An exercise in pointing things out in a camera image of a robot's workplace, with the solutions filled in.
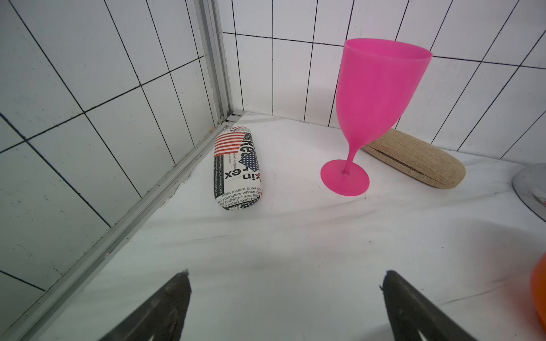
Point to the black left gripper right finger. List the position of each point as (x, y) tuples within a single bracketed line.
[(413, 317)]

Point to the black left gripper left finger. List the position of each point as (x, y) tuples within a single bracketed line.
[(161, 316)]

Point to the orange plastic bowl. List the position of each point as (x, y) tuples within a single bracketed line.
[(538, 289)]

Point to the beige woven glasses case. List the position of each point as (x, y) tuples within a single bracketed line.
[(417, 159)]

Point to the silver metal cup rack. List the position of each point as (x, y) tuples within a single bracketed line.
[(529, 185)]

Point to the pink plastic wine goblet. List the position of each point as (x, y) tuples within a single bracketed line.
[(376, 82)]

